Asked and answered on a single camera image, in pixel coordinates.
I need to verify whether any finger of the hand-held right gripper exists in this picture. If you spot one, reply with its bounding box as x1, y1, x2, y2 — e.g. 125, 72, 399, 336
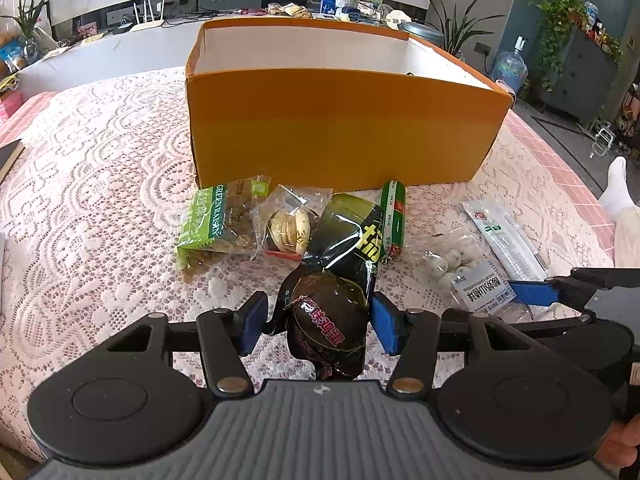
505, 312, 598, 335
509, 266, 640, 312

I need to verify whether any orange cardboard box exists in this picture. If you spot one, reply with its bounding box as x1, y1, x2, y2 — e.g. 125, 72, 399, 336
184, 17, 513, 192

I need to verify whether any clear packet of white balls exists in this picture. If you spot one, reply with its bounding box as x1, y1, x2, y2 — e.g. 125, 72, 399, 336
412, 240, 538, 323

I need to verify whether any dark notebook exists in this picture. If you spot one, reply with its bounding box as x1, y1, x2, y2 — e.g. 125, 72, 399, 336
0, 140, 25, 183

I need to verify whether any person's right hand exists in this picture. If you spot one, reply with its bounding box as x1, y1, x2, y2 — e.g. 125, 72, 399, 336
594, 419, 640, 480

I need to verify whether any white wifi router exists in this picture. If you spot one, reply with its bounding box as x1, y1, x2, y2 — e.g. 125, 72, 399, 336
131, 0, 168, 31

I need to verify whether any green ivy plant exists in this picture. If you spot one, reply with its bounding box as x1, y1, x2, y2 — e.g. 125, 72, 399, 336
527, 0, 623, 92

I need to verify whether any dark green snack packet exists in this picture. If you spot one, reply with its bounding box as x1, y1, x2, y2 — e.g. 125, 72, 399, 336
301, 192, 390, 286

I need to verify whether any blue water jug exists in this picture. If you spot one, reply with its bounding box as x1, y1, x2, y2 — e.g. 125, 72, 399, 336
492, 36, 529, 92

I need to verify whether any long-leaved plant in black pot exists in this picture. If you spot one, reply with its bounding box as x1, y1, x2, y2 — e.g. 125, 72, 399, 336
422, 0, 493, 58

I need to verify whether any dark grey cabinet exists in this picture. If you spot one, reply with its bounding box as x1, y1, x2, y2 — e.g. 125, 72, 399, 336
542, 27, 626, 123

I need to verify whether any pink checked tablecloth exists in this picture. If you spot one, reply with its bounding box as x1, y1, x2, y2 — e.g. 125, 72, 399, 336
0, 91, 618, 266

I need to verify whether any green sausage stick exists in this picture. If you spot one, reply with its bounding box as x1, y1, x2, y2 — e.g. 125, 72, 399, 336
377, 180, 407, 265

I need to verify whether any grey pedal trash can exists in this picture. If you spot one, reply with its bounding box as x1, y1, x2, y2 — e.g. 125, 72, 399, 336
402, 21, 446, 48

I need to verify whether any dark braised egg packet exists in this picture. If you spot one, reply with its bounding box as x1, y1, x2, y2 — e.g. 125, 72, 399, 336
274, 265, 377, 380

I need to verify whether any small long-leaved potted plant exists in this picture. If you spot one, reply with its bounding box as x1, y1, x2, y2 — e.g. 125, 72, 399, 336
0, 0, 55, 56

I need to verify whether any pile of small snack bags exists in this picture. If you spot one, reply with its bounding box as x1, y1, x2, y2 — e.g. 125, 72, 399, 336
267, 2, 313, 20

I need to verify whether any white marble television cabinet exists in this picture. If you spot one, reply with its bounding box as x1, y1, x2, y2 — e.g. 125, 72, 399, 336
15, 10, 401, 93

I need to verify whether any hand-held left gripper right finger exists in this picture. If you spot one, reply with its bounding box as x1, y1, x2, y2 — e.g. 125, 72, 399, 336
371, 291, 546, 395

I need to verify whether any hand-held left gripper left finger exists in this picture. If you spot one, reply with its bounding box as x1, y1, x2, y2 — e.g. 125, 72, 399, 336
95, 291, 268, 395

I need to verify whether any white sachet with green mark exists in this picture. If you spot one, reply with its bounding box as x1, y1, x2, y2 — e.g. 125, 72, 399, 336
462, 199, 551, 283

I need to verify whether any clear round biscuit packet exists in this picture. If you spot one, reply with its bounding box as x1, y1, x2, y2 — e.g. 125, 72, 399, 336
250, 184, 335, 262

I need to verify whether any green raisin packet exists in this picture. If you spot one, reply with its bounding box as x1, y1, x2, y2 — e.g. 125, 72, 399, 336
175, 175, 273, 273

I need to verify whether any person's white sock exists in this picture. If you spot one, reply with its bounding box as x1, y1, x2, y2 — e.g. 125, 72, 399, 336
599, 156, 628, 213

